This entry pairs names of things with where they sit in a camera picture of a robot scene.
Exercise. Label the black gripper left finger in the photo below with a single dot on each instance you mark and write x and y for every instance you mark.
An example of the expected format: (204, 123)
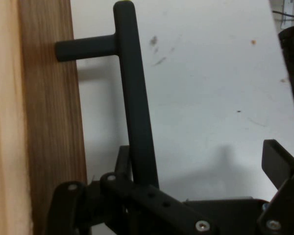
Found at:
(147, 203)

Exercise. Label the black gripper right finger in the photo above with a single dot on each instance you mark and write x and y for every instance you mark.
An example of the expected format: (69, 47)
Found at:
(284, 200)

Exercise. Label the brown wooden drawer cabinet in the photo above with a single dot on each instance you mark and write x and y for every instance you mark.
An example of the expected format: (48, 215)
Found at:
(2, 110)

